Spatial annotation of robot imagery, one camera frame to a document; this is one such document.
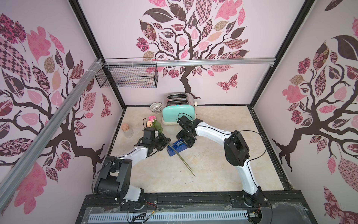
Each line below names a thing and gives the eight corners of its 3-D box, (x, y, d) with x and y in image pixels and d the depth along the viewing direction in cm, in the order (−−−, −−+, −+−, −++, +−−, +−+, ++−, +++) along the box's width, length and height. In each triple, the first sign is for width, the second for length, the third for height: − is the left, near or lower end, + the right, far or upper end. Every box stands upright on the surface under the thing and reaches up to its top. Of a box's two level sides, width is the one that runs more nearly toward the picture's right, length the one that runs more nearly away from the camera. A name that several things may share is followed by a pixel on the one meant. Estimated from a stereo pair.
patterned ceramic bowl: (150, 112, 118) (149, 108, 114) (151, 106, 123) (150, 101, 119) (161, 112, 118) (160, 108, 114) (162, 106, 123) (161, 101, 119)
